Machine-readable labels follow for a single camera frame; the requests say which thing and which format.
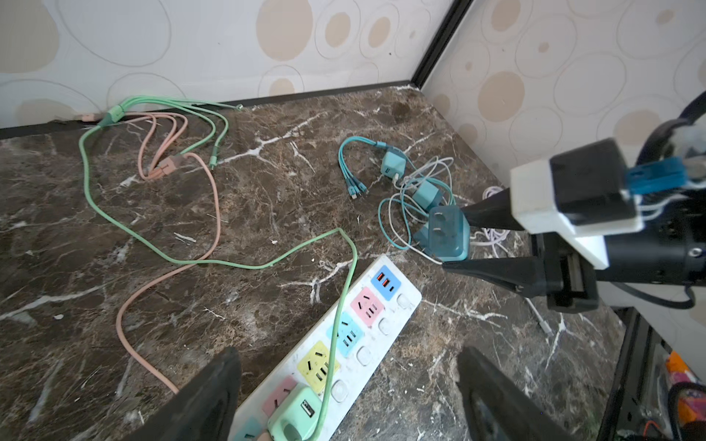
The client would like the green charger plug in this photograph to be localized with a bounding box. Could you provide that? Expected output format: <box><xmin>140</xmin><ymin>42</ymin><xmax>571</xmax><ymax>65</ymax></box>
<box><xmin>268</xmin><ymin>383</ymin><xmax>322</xmax><ymax>441</ymax></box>

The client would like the teal multi-head cable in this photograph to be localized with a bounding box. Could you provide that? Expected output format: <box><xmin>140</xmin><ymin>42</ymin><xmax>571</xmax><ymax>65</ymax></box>
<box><xmin>337</xmin><ymin>135</ymin><xmax>409</xmax><ymax>200</ymax></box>

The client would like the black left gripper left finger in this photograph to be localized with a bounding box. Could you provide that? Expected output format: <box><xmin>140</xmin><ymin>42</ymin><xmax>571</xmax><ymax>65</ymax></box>
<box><xmin>125</xmin><ymin>347</ymin><xmax>242</xmax><ymax>441</ymax></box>

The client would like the colourful snack bag right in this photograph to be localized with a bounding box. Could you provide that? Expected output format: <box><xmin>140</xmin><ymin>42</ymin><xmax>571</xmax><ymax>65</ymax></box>
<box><xmin>665</xmin><ymin>351</ymin><xmax>705</xmax><ymax>427</ymax></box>

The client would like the white usb cable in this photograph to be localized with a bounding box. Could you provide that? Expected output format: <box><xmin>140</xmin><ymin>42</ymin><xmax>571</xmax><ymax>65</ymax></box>
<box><xmin>377</xmin><ymin>156</ymin><xmax>459</xmax><ymax>266</ymax></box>

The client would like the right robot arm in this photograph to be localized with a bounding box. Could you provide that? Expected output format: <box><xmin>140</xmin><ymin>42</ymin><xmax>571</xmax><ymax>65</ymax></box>
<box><xmin>427</xmin><ymin>96</ymin><xmax>705</xmax><ymax>313</ymax></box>

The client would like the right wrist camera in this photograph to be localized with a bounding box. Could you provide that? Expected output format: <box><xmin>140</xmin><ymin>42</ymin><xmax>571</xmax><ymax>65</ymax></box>
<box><xmin>509</xmin><ymin>137</ymin><xmax>691</xmax><ymax>271</ymax></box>

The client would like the pink charging cable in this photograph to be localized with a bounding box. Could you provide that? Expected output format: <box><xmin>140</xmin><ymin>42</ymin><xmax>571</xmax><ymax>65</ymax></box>
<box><xmin>76</xmin><ymin>111</ymin><xmax>222</xmax><ymax>396</ymax></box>

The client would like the green charging cable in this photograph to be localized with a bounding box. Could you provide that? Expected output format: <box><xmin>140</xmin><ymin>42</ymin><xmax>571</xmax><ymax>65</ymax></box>
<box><xmin>78</xmin><ymin>94</ymin><xmax>360</xmax><ymax>441</ymax></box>

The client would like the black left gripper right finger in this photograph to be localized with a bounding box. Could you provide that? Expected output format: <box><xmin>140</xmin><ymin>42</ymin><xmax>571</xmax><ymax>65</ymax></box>
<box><xmin>457</xmin><ymin>347</ymin><xmax>572</xmax><ymax>440</ymax></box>

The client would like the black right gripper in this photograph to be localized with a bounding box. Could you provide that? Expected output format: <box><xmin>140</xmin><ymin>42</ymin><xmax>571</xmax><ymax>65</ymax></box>
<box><xmin>442</xmin><ymin>189</ymin><xmax>600</xmax><ymax>313</ymax></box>

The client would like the teal charger plug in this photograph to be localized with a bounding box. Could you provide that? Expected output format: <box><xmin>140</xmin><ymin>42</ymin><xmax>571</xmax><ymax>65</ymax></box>
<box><xmin>413</xmin><ymin>180</ymin><xmax>443</xmax><ymax>212</ymax></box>
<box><xmin>413</xmin><ymin>205</ymin><xmax>470</xmax><ymax>263</ymax></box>
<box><xmin>381</xmin><ymin>149</ymin><xmax>407</xmax><ymax>180</ymax></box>

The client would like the multicolour white power strip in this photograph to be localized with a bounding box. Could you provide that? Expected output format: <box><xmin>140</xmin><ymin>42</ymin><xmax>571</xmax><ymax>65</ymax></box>
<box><xmin>228</xmin><ymin>255</ymin><xmax>422</xmax><ymax>440</ymax></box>

